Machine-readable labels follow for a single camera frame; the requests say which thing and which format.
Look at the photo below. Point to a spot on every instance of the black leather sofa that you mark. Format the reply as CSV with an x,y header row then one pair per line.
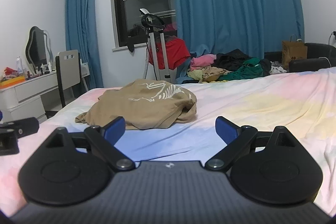
x,y
315,56

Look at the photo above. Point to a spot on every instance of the blue cloth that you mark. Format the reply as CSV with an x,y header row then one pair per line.
x,y
185,78

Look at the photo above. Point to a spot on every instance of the row of small cosmetic bottles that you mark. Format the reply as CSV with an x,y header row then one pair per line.
x,y
43,70

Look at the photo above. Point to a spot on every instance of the black and grey chair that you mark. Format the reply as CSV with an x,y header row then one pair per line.
x,y
68,66

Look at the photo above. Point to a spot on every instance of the wavy vanity mirror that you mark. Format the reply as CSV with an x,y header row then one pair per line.
x,y
36,48

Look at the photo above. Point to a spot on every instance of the tan crumpled garment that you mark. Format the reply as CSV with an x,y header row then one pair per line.
x,y
214,73

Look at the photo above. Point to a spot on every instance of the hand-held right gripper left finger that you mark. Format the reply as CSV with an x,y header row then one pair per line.
x,y
116,129

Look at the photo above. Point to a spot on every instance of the narrow blue curtain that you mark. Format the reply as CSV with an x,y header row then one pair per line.
x,y
81,29

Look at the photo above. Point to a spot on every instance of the orange box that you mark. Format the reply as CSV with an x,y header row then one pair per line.
x,y
13,81

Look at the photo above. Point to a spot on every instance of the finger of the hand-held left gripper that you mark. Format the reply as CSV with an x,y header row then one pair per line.
x,y
26,125
8,146

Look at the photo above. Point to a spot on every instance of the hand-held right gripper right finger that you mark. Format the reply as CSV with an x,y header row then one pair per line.
x,y
225,130

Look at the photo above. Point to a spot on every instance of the pink garment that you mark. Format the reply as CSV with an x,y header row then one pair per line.
x,y
202,60

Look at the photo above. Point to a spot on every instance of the white patterned cloth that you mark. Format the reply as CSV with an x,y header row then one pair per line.
x,y
278,68

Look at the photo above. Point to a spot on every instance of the wide blue curtain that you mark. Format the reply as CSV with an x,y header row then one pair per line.
x,y
236,3

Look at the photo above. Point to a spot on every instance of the pastel bed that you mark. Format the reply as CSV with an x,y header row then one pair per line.
x,y
262,106

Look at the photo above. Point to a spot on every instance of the yellow-green garment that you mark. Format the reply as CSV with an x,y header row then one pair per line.
x,y
195,74

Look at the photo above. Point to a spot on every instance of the tan printed t-shirt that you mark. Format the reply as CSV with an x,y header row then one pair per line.
x,y
141,106

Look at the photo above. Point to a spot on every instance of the green garment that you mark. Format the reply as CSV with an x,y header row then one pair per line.
x,y
248,70

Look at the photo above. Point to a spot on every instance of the red packet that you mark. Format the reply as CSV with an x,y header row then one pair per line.
x,y
10,71

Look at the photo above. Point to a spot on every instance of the brown cardboard box near curtain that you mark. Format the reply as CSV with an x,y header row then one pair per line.
x,y
294,52

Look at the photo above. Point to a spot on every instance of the wall charger plug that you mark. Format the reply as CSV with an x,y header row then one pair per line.
x,y
333,36

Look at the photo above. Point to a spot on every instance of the garment steamer stand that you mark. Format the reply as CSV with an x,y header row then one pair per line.
x,y
159,56

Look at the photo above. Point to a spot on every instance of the red garment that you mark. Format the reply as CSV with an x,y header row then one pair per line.
x,y
176,52

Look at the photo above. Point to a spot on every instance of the white dressing table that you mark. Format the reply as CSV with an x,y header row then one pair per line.
x,y
26,94

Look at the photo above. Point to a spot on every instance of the black garment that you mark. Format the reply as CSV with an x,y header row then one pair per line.
x,y
233,58

